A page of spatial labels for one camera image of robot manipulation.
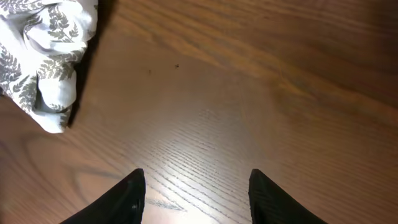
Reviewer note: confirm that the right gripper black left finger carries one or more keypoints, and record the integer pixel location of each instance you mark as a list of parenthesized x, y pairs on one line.
[(122, 204)]

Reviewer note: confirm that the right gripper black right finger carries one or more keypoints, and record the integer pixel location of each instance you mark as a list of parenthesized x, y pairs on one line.
[(270, 204)]

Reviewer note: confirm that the white fern-print dress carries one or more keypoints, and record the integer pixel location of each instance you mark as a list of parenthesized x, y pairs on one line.
[(41, 42)]

